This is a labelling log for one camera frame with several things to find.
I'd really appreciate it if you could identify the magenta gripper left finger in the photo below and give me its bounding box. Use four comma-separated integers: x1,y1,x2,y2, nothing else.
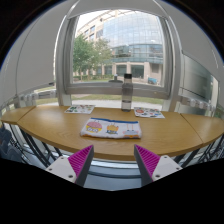
46,145,94,187

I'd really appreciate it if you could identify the right power socket strip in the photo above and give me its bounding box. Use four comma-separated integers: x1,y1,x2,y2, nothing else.
180,96,216,112

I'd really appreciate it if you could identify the power socket strip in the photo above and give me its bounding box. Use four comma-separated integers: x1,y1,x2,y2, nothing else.
180,96,216,112
19,89,57,102

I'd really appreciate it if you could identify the dark chair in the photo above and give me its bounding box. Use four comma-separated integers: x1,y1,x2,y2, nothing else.
0,127,22,162

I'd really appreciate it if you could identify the white window frame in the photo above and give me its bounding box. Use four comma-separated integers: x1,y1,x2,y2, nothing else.
55,0,180,111

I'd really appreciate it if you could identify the clear water bottle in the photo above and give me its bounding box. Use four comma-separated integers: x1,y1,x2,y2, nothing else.
121,73,133,112

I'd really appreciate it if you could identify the folded cupcake print towel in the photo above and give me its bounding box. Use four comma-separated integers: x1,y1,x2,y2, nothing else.
80,118,142,139

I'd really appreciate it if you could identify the left power socket strip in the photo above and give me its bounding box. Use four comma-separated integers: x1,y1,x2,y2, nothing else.
19,89,57,102

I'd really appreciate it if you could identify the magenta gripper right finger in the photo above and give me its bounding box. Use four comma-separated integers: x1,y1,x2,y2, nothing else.
134,145,182,186

